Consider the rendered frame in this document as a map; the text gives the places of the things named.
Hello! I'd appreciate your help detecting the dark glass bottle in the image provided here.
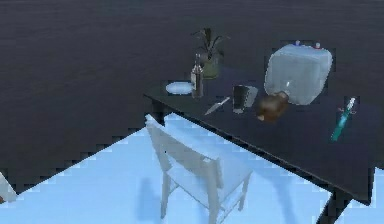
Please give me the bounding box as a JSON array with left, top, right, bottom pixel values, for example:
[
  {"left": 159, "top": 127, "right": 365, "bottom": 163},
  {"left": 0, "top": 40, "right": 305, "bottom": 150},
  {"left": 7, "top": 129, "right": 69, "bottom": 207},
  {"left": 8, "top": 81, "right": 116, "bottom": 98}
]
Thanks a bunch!
[{"left": 190, "top": 53, "right": 205, "bottom": 99}]

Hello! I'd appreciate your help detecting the grey flat card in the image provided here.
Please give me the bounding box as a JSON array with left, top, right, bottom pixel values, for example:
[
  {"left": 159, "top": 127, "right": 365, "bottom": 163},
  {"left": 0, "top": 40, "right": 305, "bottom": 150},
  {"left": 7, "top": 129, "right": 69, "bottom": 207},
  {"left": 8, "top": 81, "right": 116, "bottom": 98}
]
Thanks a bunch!
[{"left": 244, "top": 85, "right": 259, "bottom": 108}]

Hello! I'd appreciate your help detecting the white plate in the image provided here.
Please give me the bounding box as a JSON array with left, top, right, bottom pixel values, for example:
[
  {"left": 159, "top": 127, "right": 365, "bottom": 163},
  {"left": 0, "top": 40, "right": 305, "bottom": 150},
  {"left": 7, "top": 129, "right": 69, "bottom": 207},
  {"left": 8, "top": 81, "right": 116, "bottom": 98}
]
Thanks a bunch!
[{"left": 165, "top": 81, "right": 195, "bottom": 96}]

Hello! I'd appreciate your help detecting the black cup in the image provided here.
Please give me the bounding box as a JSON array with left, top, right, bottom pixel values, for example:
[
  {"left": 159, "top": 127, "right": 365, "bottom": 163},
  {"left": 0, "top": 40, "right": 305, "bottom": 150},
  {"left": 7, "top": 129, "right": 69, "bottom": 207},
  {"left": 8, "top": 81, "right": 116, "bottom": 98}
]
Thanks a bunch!
[{"left": 232, "top": 84, "right": 249, "bottom": 115}]

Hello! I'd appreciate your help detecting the black dining table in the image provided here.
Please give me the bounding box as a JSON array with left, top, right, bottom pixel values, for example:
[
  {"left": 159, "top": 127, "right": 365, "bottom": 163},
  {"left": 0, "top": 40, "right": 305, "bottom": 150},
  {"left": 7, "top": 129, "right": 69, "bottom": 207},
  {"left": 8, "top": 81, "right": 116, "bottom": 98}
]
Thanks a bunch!
[{"left": 143, "top": 65, "right": 384, "bottom": 224}]

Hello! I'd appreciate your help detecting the white furniture corner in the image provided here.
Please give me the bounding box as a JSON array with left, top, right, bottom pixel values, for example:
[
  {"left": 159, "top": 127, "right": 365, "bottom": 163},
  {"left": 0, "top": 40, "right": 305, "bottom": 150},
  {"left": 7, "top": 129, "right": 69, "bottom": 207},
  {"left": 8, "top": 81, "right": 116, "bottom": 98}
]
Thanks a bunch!
[{"left": 0, "top": 171, "right": 18, "bottom": 204}]

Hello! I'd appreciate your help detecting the green potted house plant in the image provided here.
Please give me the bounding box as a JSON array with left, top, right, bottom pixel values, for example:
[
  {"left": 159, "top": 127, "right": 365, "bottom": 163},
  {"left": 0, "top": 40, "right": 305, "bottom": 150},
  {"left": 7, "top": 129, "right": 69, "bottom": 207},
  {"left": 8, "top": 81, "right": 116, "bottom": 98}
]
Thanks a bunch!
[{"left": 191, "top": 27, "right": 231, "bottom": 80}]

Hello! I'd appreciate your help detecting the white wooden chair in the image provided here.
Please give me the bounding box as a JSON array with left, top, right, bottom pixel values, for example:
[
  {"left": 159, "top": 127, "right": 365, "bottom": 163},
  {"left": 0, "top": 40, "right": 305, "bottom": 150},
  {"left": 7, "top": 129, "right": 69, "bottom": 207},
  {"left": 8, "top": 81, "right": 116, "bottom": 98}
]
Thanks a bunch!
[{"left": 144, "top": 113, "right": 254, "bottom": 224}]

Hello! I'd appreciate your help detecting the teal spray bottle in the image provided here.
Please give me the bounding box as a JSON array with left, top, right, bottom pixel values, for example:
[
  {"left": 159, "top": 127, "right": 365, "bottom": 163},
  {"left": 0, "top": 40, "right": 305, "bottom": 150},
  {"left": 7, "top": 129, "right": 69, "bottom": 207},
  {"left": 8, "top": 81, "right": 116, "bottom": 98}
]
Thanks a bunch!
[{"left": 330, "top": 96, "right": 357, "bottom": 142}]

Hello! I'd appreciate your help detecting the brown round loaf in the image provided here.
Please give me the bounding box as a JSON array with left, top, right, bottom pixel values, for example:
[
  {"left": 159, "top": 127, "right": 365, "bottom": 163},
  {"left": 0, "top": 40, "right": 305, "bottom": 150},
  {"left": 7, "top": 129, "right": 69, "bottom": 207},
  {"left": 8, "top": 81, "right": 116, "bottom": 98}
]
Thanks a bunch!
[{"left": 256, "top": 91, "right": 290, "bottom": 123}]

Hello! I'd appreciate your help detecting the large white plastic container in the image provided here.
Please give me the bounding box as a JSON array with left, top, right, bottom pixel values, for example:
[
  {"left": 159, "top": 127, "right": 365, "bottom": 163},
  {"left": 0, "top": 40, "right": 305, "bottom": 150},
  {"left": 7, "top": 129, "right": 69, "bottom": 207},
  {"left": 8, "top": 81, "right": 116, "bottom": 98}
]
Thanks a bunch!
[{"left": 263, "top": 40, "right": 334, "bottom": 106}]

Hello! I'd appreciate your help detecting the silver knife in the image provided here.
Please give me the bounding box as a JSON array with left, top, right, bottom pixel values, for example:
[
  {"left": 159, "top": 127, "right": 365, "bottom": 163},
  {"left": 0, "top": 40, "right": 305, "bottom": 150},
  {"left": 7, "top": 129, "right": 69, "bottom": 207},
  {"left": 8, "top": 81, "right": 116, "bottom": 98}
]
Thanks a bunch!
[{"left": 204, "top": 96, "right": 231, "bottom": 117}]

